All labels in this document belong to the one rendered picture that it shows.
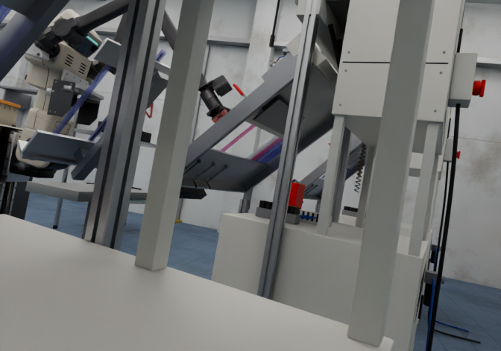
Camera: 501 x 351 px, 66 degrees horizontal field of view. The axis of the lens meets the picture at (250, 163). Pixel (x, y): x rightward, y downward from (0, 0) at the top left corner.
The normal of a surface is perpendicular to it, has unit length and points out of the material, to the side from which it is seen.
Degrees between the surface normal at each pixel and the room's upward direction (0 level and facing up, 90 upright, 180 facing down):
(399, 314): 90
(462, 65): 90
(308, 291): 90
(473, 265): 90
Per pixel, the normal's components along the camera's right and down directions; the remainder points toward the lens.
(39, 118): -0.06, -0.05
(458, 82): -0.44, -0.11
